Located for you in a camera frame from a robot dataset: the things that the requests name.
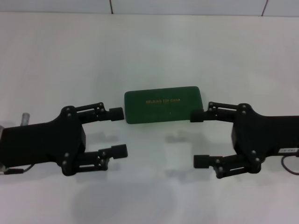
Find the silver metal connector plug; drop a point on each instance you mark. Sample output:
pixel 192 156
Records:
pixel 25 119

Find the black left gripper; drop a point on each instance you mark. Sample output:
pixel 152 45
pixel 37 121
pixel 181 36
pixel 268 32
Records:
pixel 42 142

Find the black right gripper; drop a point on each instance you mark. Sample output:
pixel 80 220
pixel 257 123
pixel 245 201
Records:
pixel 261 135

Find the green glasses case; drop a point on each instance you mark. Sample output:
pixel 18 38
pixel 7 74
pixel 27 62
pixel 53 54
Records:
pixel 163 107

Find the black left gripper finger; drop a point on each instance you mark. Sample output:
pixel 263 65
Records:
pixel 115 114
pixel 119 151

